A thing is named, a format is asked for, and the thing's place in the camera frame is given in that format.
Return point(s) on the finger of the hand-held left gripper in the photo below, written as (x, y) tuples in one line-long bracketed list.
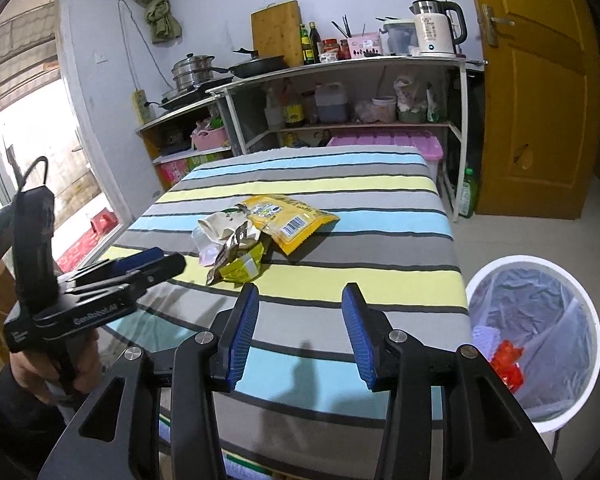
[(135, 259), (162, 269)]

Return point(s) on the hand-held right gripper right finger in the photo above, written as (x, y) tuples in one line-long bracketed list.
[(357, 332)]

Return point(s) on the dark sauce bottle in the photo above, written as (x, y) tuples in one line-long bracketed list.
[(315, 45), (306, 47)]

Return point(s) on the green hanging cloth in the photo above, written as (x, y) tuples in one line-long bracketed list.
[(157, 10)]

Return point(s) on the clear water filter pitcher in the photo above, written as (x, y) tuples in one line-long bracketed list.
[(397, 37)]

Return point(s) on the pink lid storage box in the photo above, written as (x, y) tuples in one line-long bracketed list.
[(385, 140)]

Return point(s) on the dark oil jug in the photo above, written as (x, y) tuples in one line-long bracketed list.
[(330, 105)]

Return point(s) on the black induction cooker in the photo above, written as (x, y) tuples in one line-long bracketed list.
[(190, 97)]

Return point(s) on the pink chopstick holder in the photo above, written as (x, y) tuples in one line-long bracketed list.
[(365, 46)]

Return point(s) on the striped table cloth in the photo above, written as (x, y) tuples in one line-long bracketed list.
[(330, 200)]

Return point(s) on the green wrapper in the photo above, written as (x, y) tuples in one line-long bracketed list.
[(240, 245)]

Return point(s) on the white electric kettle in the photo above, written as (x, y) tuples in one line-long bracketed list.
[(432, 32)]

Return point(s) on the crumpled plastic bags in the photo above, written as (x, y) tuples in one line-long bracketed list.
[(415, 97)]

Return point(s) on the wooden cutting board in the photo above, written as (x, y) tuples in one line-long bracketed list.
[(276, 35)]

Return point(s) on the wooden door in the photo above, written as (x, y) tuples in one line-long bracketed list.
[(535, 110)]

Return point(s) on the small white bucket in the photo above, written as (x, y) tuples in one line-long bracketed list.
[(383, 110)]

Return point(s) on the person's left forearm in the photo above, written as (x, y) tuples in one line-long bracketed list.
[(15, 425)]

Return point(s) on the dark chopsticks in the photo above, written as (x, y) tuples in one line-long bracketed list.
[(346, 25)]

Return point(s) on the yellow label bottle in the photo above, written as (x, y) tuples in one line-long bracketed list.
[(293, 107)]

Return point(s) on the steel steamer pot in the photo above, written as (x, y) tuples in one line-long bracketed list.
[(193, 72)]

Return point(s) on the white round trash bin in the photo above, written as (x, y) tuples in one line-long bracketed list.
[(592, 320)]

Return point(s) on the rainbow striped blanket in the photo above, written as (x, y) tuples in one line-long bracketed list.
[(240, 459)]

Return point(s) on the clear plastic bin liner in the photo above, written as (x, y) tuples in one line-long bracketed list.
[(545, 310)]

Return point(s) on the white shelf unit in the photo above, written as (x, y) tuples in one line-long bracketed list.
[(355, 64)]

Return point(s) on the person's left hand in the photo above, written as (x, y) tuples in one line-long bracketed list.
[(37, 372)]

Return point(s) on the red plastic stool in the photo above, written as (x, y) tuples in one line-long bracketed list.
[(102, 221)]

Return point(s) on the black frying pan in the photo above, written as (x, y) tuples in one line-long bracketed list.
[(260, 65)]

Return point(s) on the green plastic bottle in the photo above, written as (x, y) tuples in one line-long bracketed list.
[(468, 195)]

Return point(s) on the white wall switch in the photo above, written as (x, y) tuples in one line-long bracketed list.
[(101, 57)]

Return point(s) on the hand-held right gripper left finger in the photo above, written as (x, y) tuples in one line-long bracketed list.
[(241, 332)]

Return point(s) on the clear plastic cup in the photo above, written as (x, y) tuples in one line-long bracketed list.
[(206, 245)]

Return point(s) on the yellow power strip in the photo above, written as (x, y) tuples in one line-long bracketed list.
[(140, 106)]

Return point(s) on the pink plastic basket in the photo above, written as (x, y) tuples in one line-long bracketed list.
[(210, 139)]

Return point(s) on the yellow snack packet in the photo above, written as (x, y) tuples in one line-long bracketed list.
[(290, 222)]

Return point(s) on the orange-red plastic bag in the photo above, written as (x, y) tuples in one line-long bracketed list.
[(507, 365)]

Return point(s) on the white plastic bottle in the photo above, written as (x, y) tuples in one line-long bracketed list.
[(274, 112)]

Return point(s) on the small red sauce jar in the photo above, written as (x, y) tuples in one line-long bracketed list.
[(344, 50)]

